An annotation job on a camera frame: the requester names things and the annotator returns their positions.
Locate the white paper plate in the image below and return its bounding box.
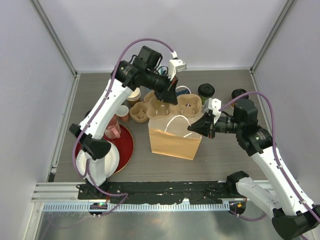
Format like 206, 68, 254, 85
76, 141, 120, 178

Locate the pink glass mug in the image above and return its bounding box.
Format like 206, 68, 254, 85
104, 116, 121, 139

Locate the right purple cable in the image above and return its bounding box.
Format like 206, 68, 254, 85
219, 91, 320, 240

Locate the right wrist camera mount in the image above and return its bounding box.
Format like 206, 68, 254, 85
204, 98, 222, 123

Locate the cardboard cup carrier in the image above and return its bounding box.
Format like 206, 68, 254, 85
129, 101, 149, 123
143, 91, 202, 119

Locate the green paper cup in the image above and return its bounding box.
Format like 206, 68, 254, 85
197, 83, 216, 101

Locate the blue straw holder cup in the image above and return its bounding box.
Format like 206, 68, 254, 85
158, 66, 169, 76

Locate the blue plastic dish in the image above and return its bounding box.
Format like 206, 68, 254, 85
175, 85, 192, 97

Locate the black coffee lid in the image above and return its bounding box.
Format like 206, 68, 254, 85
231, 88, 247, 100
197, 83, 216, 97

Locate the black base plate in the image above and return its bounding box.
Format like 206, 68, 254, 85
77, 180, 257, 205

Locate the red round tray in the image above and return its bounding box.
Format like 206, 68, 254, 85
72, 124, 134, 178

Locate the brown paper cup stack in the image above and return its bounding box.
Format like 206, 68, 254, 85
126, 87, 141, 107

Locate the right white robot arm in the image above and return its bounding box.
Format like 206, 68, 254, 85
187, 98, 320, 240

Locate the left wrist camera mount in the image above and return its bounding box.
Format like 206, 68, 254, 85
167, 58, 187, 81

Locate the purple cable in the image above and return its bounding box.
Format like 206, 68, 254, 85
72, 37, 179, 218
219, 91, 320, 240

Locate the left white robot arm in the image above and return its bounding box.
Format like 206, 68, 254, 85
69, 46, 186, 200

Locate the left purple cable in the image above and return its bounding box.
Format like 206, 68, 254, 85
72, 37, 179, 218

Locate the brown paper bag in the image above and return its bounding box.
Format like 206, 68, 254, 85
148, 113, 203, 161

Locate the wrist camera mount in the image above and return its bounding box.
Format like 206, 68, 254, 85
167, 58, 187, 81
204, 98, 222, 123

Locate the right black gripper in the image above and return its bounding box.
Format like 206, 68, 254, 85
188, 111, 243, 139

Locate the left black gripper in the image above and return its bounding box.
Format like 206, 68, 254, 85
143, 70, 179, 105

